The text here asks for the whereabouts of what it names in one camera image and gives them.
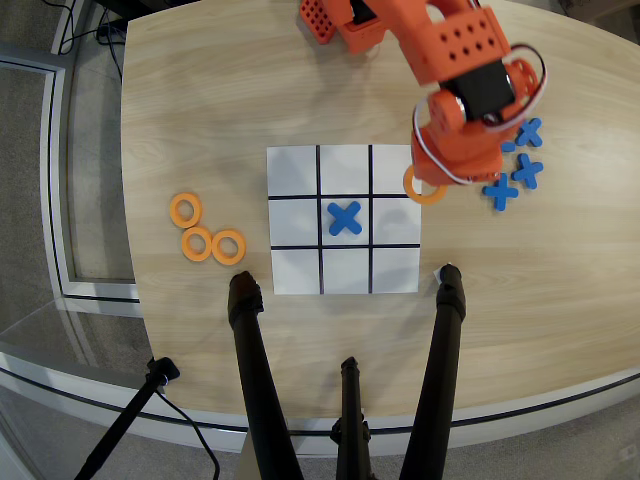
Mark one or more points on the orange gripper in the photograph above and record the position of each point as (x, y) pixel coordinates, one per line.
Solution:
(434, 175)

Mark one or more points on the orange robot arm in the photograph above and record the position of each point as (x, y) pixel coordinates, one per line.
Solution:
(450, 40)

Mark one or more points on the blue foam cross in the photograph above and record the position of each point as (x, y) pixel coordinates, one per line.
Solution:
(345, 218)
(530, 134)
(508, 146)
(500, 192)
(527, 171)

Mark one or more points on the small white tag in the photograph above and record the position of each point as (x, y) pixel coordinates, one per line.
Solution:
(437, 274)

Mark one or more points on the white tic-tac-toe grid sheet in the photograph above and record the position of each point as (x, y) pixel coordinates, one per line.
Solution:
(295, 170)

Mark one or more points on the thin black tripod leg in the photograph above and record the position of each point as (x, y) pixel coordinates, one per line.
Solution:
(351, 400)

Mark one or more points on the black stand pole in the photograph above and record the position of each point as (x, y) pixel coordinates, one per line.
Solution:
(125, 425)

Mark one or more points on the white metal glass frame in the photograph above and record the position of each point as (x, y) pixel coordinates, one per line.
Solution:
(52, 175)

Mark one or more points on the white curved base rail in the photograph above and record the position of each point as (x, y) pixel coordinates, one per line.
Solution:
(75, 385)

